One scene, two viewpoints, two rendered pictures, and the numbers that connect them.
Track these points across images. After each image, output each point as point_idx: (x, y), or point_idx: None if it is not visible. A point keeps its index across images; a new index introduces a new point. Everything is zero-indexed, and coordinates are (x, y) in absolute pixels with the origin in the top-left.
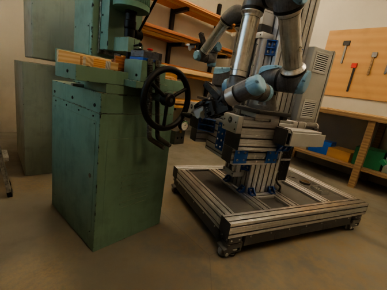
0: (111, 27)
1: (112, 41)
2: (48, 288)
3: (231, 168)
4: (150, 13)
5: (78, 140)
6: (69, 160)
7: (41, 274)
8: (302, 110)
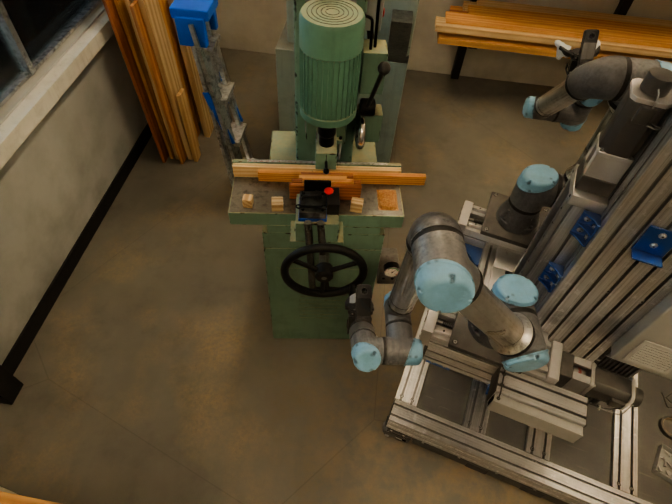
0: None
1: (313, 133)
2: (223, 355)
3: None
4: (373, 96)
5: None
6: None
7: (226, 337)
8: (631, 353)
